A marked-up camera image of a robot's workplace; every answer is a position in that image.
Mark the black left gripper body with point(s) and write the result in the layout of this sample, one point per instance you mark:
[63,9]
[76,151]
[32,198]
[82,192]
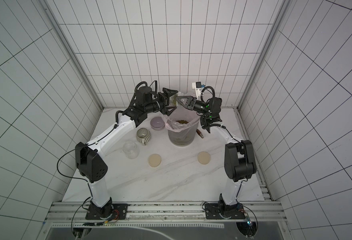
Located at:
[159,104]

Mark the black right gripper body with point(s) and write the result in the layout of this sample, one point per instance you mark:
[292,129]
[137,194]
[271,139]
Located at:
[191,103]

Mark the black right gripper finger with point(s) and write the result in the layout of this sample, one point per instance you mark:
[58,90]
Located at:
[185,98]
[187,105]

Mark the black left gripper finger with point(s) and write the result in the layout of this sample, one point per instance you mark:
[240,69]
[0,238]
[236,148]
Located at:
[169,93]
[168,110]

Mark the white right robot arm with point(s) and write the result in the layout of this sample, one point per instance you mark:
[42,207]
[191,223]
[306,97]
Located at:
[239,160]

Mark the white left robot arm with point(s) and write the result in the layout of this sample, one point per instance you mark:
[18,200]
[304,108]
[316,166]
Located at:
[90,156]

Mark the purple round lid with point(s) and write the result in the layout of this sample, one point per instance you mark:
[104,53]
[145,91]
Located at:
[157,123]

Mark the grey mesh waste bin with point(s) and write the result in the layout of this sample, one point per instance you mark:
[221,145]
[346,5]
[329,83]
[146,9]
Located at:
[183,138]

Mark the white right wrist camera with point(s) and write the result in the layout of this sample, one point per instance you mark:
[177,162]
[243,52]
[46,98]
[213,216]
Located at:
[198,87]

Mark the wooden handled metal spatula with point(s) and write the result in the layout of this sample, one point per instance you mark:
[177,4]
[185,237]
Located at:
[200,134]

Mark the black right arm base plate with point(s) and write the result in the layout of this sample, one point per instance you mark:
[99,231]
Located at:
[212,211]

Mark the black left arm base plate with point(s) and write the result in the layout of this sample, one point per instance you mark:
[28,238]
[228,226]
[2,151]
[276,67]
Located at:
[120,211]

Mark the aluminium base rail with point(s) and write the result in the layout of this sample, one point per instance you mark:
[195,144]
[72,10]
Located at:
[161,214]

